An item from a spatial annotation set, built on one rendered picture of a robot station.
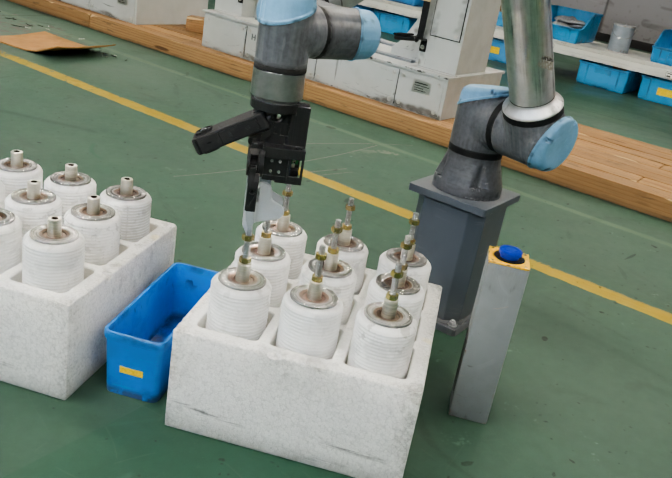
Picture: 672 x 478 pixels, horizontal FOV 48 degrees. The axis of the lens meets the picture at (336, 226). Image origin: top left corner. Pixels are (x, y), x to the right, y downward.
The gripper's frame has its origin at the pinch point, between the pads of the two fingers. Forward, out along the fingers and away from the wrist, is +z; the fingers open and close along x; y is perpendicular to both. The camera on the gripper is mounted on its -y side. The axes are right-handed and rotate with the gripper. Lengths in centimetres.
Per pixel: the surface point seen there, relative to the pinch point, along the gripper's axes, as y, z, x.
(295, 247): 10.1, 11.0, 18.5
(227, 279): -1.7, 9.0, -1.1
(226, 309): -1.4, 12.5, -4.4
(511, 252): 44.8, 1.6, 4.7
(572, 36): 228, 5, 428
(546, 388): 64, 35, 16
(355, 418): 19.6, 23.6, -14.1
